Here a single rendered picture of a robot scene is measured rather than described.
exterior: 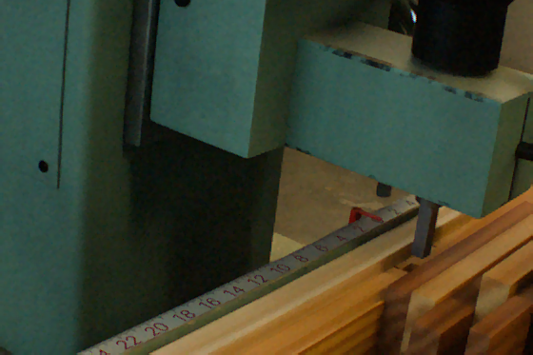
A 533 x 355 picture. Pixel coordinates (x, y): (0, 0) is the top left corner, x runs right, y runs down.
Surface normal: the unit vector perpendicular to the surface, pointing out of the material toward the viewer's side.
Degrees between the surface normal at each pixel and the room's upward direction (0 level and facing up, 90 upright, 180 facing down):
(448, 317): 0
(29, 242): 90
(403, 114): 90
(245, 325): 0
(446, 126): 90
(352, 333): 90
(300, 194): 0
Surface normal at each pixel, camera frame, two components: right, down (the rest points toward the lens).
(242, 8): -0.61, 0.22
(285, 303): 0.11, -0.93
